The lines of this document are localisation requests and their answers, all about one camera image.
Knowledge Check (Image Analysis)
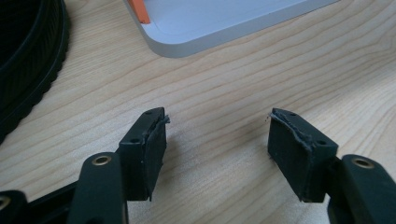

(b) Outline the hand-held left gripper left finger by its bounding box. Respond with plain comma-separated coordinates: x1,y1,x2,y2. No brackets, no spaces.
118,106,171,202

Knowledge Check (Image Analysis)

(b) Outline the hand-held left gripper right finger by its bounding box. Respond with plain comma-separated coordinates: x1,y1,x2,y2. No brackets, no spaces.
266,107,340,203

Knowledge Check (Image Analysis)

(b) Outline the black ribbed round object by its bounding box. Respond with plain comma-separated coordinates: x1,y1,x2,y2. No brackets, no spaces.
0,0,71,145

